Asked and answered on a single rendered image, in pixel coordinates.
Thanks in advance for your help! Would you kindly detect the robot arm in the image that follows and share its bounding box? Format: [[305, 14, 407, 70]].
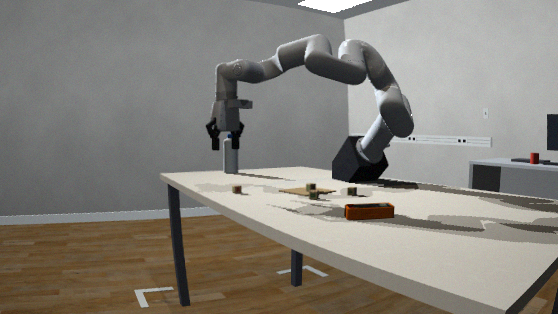
[[215, 34, 414, 163]]

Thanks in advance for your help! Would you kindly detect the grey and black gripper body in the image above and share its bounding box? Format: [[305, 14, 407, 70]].
[[210, 100, 240, 131]]

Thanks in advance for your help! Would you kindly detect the grey bottle with blue cap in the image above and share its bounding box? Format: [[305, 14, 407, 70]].
[[224, 134, 238, 173]]

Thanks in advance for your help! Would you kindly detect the tan flat square mat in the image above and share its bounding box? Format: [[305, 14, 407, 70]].
[[278, 187, 336, 196]]

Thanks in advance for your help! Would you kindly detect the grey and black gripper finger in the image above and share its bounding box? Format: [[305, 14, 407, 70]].
[[206, 118, 221, 151], [230, 122, 244, 149]]

